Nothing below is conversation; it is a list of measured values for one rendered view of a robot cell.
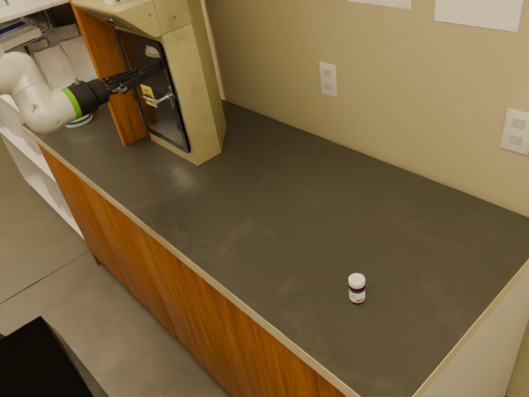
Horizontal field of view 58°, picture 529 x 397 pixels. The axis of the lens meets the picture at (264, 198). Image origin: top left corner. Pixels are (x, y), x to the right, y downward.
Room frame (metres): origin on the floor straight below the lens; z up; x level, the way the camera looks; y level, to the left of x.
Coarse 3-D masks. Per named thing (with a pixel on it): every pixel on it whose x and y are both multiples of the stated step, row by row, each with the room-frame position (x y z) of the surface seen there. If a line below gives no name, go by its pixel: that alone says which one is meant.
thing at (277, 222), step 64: (64, 128) 1.95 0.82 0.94; (256, 128) 1.65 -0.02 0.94; (128, 192) 1.36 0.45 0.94; (192, 192) 1.29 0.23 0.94; (256, 192) 1.23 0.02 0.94; (320, 192) 1.17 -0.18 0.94; (384, 192) 1.12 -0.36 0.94; (448, 192) 1.06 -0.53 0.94; (192, 256) 0.98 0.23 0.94; (256, 256) 0.94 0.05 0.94; (320, 256) 0.90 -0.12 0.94; (384, 256) 0.86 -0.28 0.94; (448, 256) 0.82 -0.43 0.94; (512, 256) 0.78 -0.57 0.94; (256, 320) 0.75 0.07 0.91; (320, 320) 0.69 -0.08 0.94; (384, 320) 0.66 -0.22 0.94; (448, 320) 0.63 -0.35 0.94; (384, 384) 0.51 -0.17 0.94
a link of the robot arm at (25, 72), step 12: (0, 60) 1.26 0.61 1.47; (12, 60) 1.27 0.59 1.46; (24, 60) 1.29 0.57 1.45; (0, 72) 1.22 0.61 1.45; (12, 72) 1.24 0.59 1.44; (24, 72) 1.27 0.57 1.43; (36, 72) 1.29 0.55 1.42; (0, 84) 1.21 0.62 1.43; (12, 84) 1.24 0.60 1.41; (24, 84) 1.25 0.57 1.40; (12, 96) 1.25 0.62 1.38
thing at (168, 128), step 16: (128, 32) 1.61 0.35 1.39; (128, 48) 1.63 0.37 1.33; (144, 48) 1.53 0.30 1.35; (160, 48) 1.45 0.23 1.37; (128, 64) 1.66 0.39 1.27; (144, 64) 1.56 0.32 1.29; (160, 80) 1.50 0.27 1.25; (160, 96) 1.53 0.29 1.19; (144, 112) 1.66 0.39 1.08; (160, 112) 1.55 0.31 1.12; (176, 112) 1.46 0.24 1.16; (160, 128) 1.59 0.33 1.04; (176, 128) 1.48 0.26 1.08; (176, 144) 1.51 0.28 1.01
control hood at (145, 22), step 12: (72, 0) 1.63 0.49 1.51; (84, 0) 1.60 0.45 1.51; (96, 0) 1.57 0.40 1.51; (132, 0) 1.49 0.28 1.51; (144, 0) 1.47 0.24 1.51; (96, 12) 1.53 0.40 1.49; (108, 12) 1.43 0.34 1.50; (120, 12) 1.39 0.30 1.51; (132, 12) 1.41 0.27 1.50; (144, 12) 1.43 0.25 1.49; (132, 24) 1.41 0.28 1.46; (144, 24) 1.42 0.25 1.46; (156, 24) 1.44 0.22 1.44; (156, 36) 1.44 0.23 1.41
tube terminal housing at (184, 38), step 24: (168, 0) 1.48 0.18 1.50; (192, 0) 1.59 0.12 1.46; (168, 24) 1.47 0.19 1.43; (192, 24) 1.52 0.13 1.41; (168, 48) 1.45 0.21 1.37; (192, 48) 1.50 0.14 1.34; (192, 72) 1.49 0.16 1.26; (192, 96) 1.48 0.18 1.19; (216, 96) 1.64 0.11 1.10; (192, 120) 1.46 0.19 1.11; (216, 120) 1.56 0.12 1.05; (168, 144) 1.59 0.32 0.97; (192, 144) 1.45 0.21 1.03; (216, 144) 1.51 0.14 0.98
